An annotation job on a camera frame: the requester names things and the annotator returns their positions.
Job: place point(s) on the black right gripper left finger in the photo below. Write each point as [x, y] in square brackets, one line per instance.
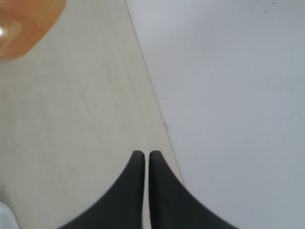
[121, 206]

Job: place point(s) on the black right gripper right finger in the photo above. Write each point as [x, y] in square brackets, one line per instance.
[172, 206]

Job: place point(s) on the white rectangular plastic tray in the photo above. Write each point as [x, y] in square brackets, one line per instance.
[7, 218]

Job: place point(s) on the orange dish soap bottle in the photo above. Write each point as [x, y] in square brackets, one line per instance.
[23, 23]

